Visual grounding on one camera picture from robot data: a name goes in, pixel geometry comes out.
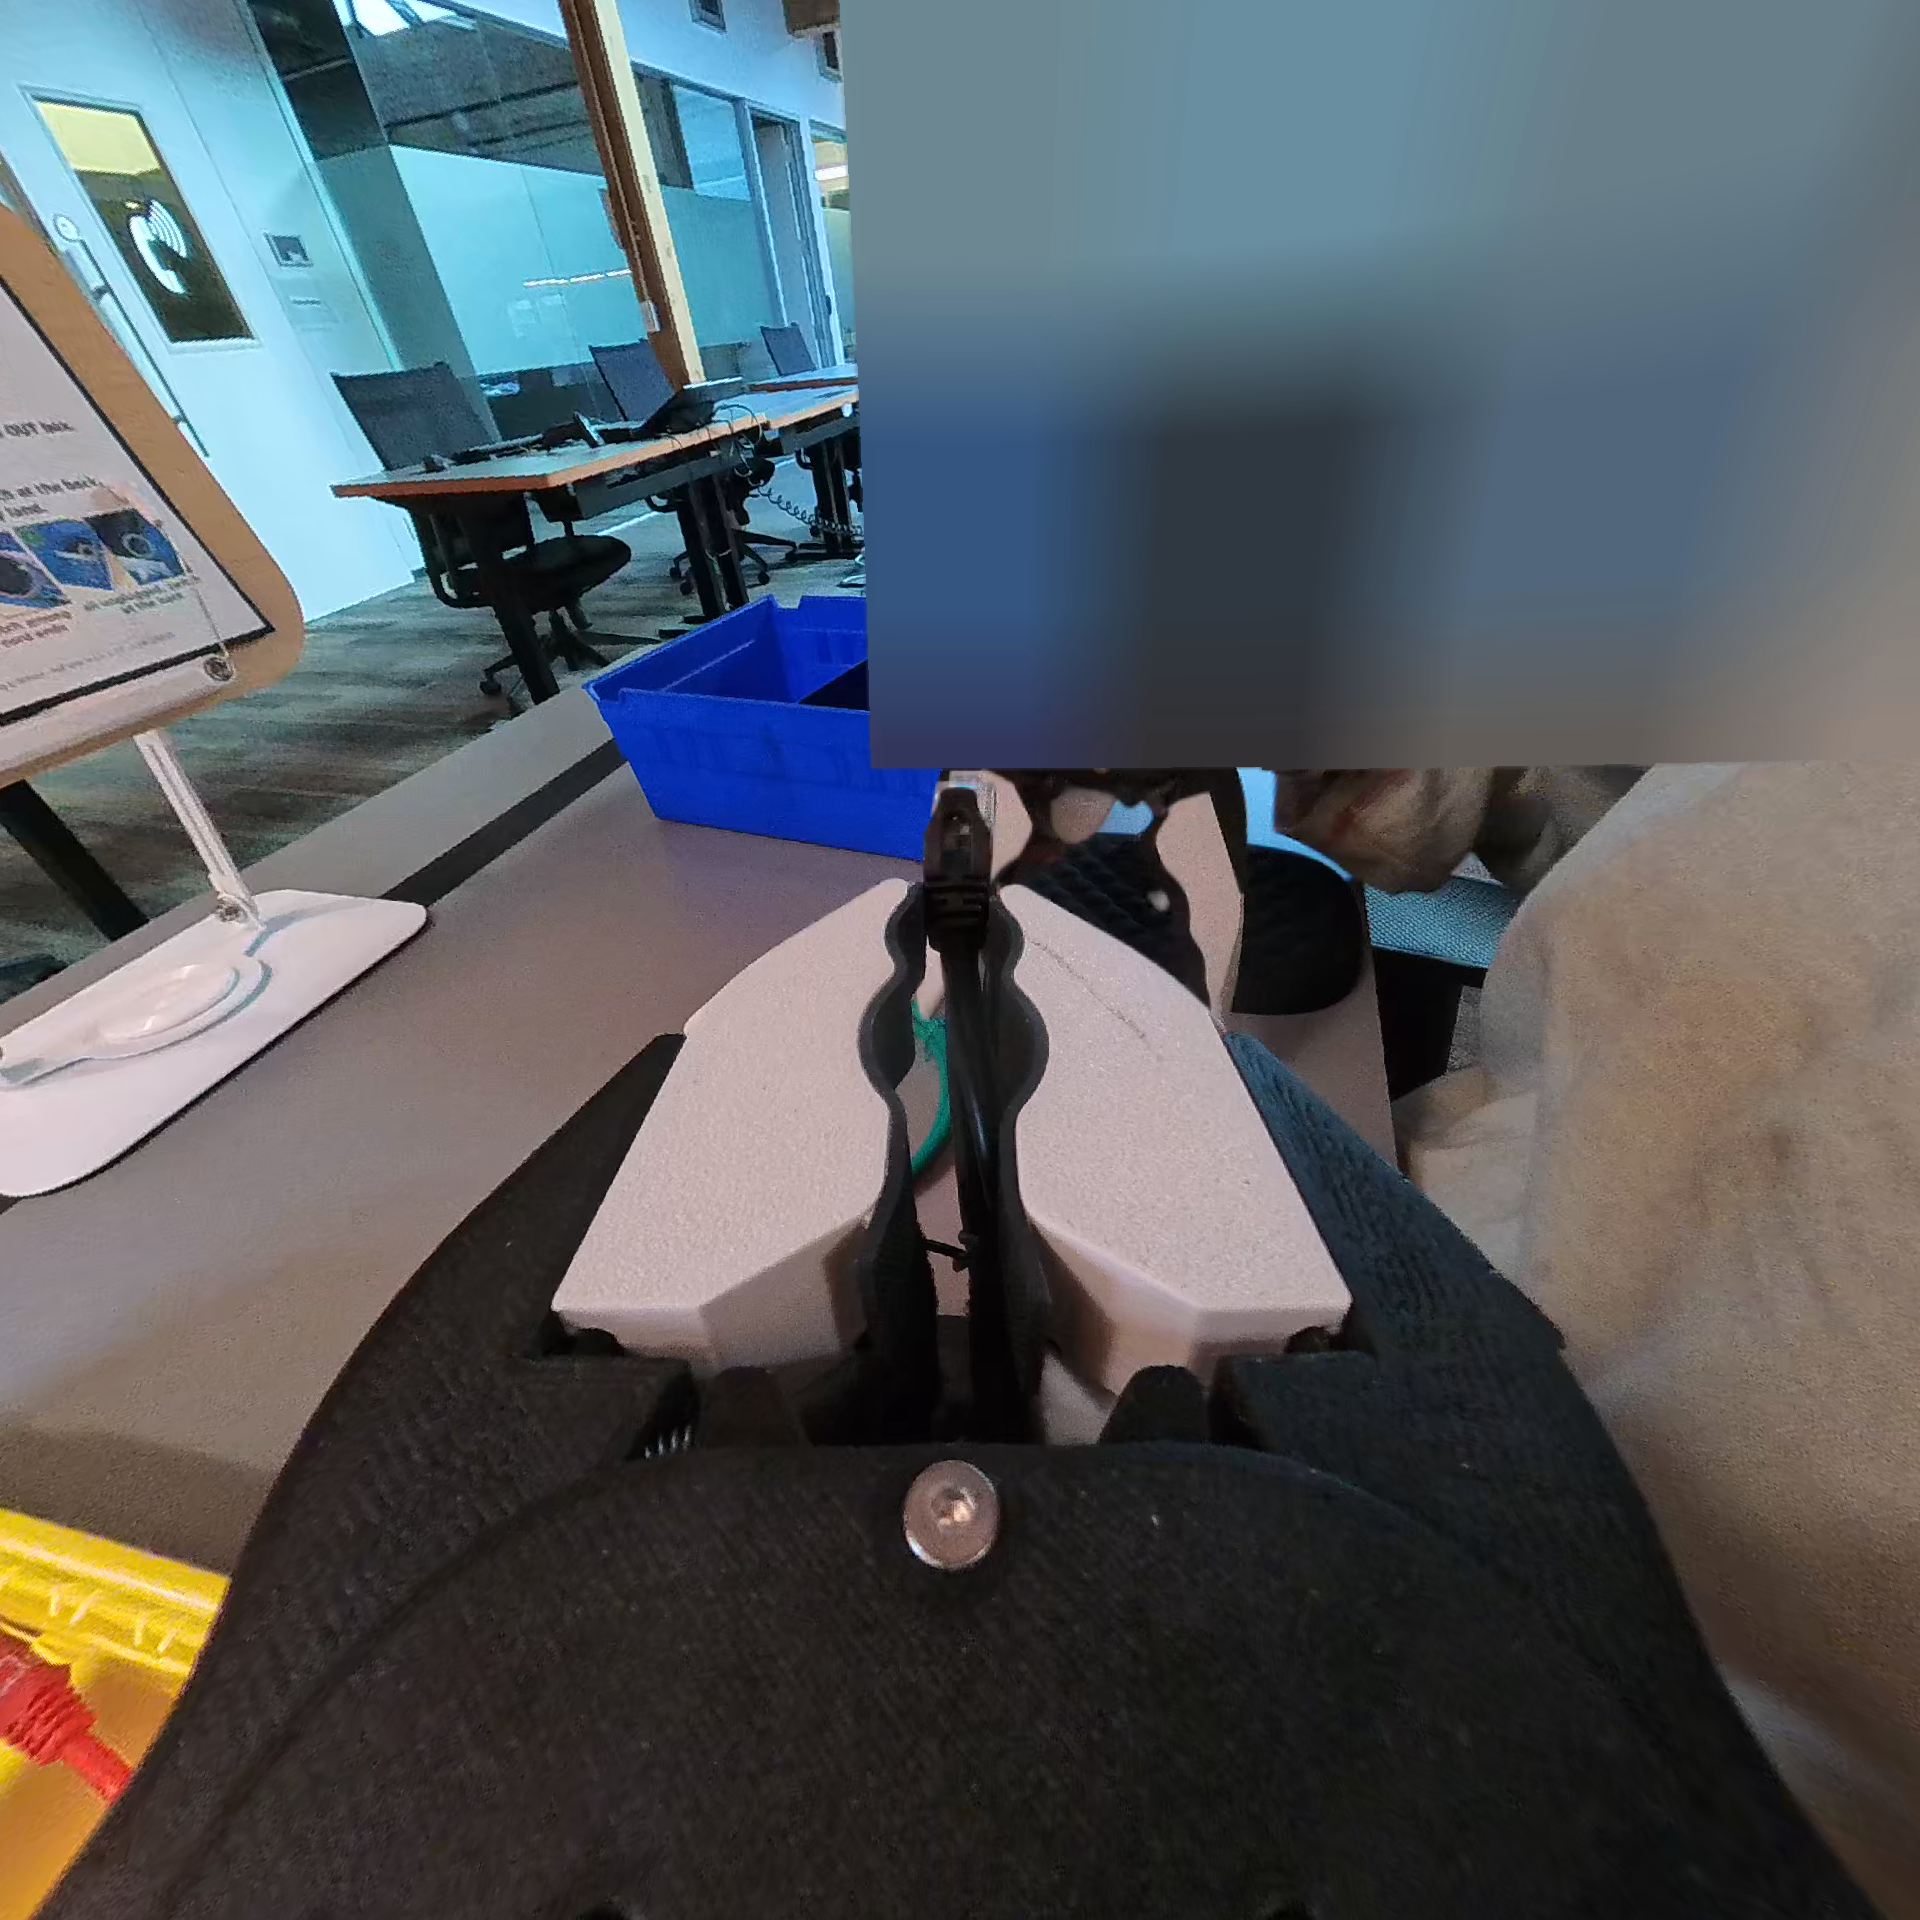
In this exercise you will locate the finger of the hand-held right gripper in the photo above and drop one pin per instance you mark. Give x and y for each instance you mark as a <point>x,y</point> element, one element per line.
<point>1218,901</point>

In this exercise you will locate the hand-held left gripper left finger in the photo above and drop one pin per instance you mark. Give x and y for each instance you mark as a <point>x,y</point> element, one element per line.
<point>733,1186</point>

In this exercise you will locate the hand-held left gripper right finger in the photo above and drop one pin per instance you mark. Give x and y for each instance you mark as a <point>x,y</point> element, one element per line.
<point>1170,1186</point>

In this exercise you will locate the blue plastic bin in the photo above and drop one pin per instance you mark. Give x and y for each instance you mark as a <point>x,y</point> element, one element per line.
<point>749,734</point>

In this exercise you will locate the yellow plastic bin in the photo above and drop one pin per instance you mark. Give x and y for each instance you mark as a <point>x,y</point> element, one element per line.
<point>105,1589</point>

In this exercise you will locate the person's right forearm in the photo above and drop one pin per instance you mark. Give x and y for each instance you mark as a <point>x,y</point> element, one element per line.
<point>1394,827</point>

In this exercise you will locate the grey desk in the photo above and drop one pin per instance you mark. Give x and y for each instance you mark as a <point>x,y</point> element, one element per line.
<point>450,1079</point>

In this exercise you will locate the black wrist rest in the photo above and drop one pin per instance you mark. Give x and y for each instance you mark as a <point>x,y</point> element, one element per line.
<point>1289,931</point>

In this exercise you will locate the dark mesh office chair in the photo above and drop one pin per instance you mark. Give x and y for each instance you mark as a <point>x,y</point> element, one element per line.
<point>1440,961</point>

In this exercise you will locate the person's beige sweater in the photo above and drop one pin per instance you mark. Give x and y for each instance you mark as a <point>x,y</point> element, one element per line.
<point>1723,1201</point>

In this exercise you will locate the white board stand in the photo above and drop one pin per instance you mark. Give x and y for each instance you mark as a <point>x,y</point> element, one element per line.
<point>195,1020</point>

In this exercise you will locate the wooden office table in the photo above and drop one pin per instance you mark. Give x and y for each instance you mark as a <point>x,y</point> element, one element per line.
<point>599,458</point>

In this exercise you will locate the black office chair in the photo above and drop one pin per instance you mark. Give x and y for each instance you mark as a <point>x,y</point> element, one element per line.
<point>639,382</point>
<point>450,436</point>

